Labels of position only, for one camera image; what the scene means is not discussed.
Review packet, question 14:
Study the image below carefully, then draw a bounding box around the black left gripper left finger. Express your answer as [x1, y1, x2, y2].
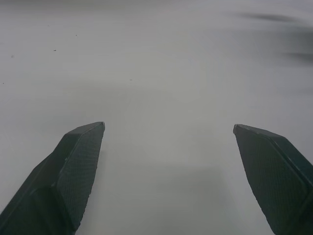
[0, 121, 106, 235]

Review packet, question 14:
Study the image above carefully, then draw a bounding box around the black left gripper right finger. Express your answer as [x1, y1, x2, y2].
[233, 123, 313, 235]

